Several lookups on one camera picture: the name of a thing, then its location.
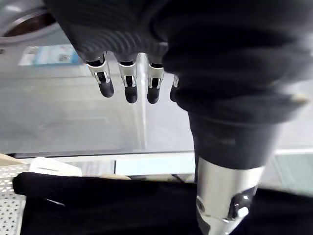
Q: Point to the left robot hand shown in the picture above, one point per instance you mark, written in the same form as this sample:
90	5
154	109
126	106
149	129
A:
220	61

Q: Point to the silver grey washing machine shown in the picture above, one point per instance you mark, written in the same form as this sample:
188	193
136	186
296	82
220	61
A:
61	110

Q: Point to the black clothes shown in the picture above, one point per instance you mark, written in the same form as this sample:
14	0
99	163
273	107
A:
110	205

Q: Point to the round washing machine door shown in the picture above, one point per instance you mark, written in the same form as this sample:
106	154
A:
22	22

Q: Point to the white perforated laundry basket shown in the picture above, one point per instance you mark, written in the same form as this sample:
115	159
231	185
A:
11	191

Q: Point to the blue white label sticker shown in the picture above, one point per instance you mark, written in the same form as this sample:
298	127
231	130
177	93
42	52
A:
49	55

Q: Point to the white cloth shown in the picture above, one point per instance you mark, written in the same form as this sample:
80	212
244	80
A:
55	166

